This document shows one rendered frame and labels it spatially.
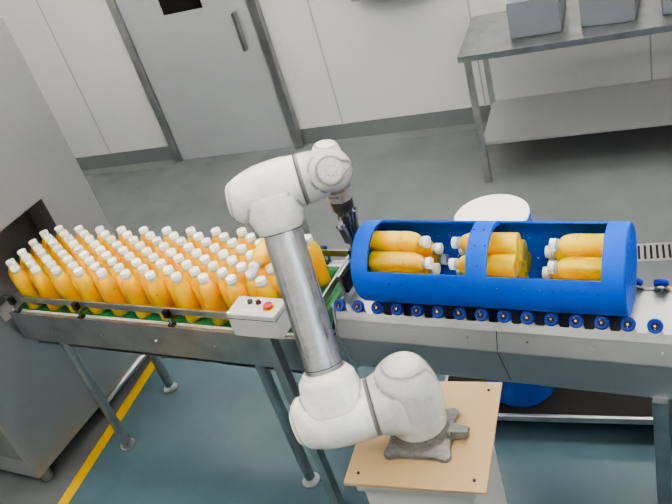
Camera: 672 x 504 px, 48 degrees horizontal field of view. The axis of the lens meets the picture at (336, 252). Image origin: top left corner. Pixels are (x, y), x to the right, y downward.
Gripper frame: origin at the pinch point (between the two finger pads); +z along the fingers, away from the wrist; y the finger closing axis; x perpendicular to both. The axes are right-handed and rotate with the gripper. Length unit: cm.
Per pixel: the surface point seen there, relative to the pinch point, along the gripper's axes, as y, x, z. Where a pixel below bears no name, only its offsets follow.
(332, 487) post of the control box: 29, -26, 102
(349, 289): 1.3, -7.0, 18.1
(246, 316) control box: 32.0, -30.2, 6.7
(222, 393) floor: -23, -121, 117
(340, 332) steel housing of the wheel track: 11.5, -9.7, 30.3
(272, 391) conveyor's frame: 20, -45, 58
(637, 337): 9, 92, 23
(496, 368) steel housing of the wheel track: 8, 45, 44
